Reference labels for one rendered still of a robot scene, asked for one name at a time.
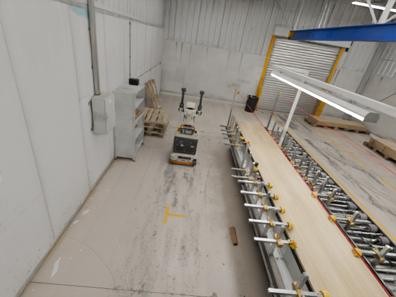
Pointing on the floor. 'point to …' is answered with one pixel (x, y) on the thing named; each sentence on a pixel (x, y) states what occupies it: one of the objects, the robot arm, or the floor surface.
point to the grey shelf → (124, 129)
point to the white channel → (332, 92)
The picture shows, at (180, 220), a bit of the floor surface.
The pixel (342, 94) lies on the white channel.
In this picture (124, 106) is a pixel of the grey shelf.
